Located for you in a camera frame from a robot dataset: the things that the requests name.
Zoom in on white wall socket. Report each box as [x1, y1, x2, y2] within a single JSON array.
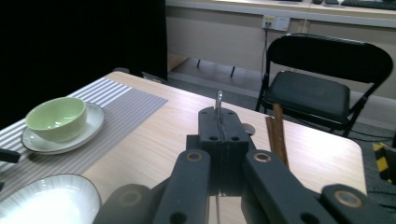
[[261, 14, 291, 33]]

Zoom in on green bowl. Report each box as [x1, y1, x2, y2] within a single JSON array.
[[24, 96, 88, 144]]

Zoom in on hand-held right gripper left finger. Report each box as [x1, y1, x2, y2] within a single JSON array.
[[186, 105, 223, 197]]

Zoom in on grey striped placemat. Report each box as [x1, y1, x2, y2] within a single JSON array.
[[0, 77, 169, 203]]

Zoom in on black curtain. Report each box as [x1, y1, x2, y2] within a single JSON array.
[[0, 0, 169, 130]]

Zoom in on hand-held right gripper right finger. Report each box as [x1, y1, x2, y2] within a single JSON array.
[[221, 106, 250, 197]]

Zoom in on small white ribbed plate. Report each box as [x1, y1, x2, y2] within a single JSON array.
[[21, 102, 106, 156]]

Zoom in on black floor cables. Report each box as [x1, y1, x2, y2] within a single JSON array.
[[349, 128, 396, 146]]

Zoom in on pale wall counter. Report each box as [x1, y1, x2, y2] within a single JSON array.
[[164, 0, 396, 30]]

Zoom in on stand base with hazard tape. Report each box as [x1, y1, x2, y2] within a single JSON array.
[[371, 142, 396, 185]]

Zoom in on black wall socket cable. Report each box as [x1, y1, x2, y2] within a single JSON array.
[[261, 21, 271, 82]]

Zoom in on black folding chair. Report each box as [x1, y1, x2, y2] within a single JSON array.
[[255, 33, 395, 138]]

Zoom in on large white ribbed plate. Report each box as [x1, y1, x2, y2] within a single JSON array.
[[0, 173, 103, 224]]

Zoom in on metal spoon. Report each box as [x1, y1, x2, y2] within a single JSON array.
[[214, 90, 224, 224]]

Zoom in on brown wooden chopstick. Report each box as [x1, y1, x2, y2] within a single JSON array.
[[264, 116, 286, 167], [273, 103, 290, 169]]

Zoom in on black keyboard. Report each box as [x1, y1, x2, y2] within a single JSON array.
[[340, 0, 396, 11]]

